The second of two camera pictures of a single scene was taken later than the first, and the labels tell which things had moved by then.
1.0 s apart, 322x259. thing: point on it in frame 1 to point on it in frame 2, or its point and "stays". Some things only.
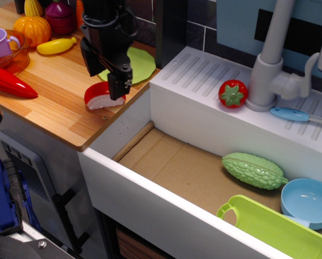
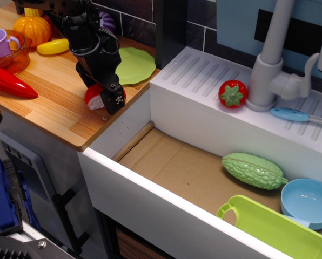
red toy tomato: x=233 y=93 stays
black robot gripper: x=110 y=27 to x=98 y=49
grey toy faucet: x=268 y=79 stays
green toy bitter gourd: x=254 y=170 stays
